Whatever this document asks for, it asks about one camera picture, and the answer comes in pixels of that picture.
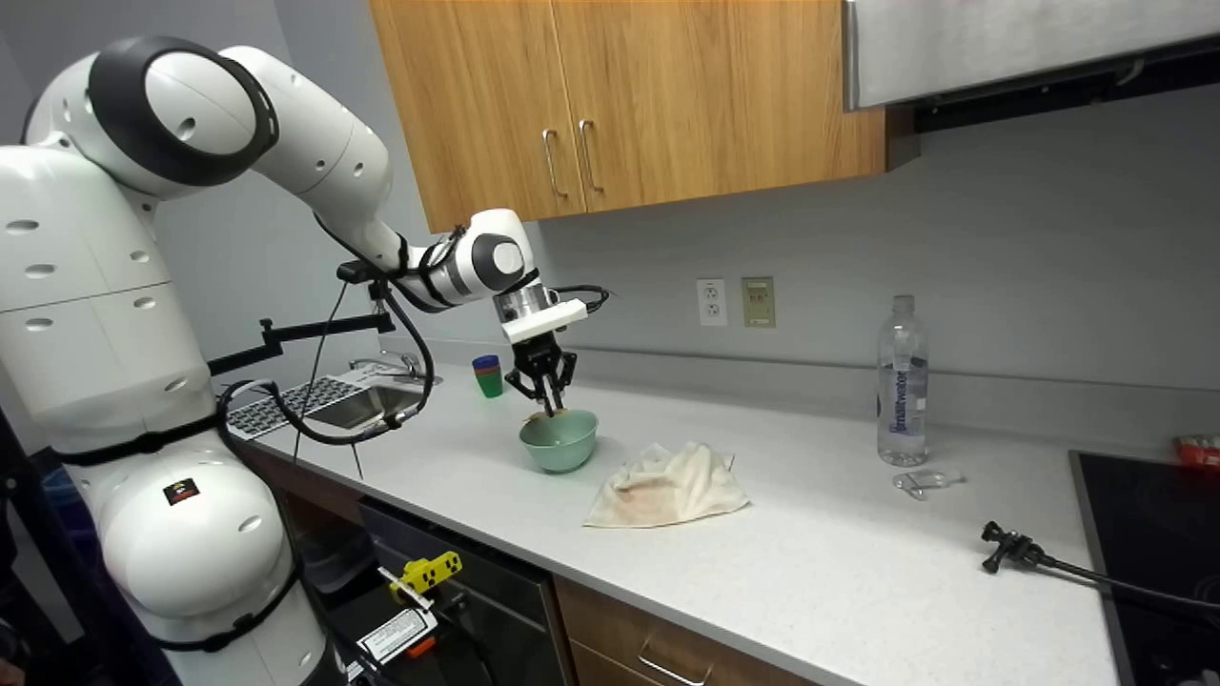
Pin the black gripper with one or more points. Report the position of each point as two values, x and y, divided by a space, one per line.
540 354

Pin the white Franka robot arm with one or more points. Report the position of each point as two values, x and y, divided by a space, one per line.
101 290

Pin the green bowl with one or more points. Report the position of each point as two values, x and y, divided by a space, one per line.
559 448

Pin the stacked blue green cups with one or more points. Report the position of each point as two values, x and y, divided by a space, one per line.
488 374

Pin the cream stained cloth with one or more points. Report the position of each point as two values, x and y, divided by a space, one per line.
669 491

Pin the yellow device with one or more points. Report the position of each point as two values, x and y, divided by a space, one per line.
432 572

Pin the black dishwasher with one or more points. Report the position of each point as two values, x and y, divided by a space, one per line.
502 612

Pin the wooden drawer front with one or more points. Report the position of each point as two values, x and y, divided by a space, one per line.
611 635

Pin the white and red device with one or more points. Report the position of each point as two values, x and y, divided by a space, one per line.
397 635

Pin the clear plastic water bottle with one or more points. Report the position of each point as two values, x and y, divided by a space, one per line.
902 393

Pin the stainless range hood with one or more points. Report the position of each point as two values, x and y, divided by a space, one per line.
1015 43

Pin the black cooktop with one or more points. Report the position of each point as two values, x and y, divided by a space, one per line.
1162 560

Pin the small red item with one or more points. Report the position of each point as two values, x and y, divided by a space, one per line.
1199 453

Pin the white wall outlet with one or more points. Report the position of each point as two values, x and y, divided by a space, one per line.
710 302

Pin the beige wall switch plate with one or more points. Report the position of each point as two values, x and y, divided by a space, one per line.
758 302

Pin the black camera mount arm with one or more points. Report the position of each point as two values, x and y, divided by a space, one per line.
317 328

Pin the wooden wall cabinet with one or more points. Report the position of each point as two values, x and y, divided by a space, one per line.
699 91

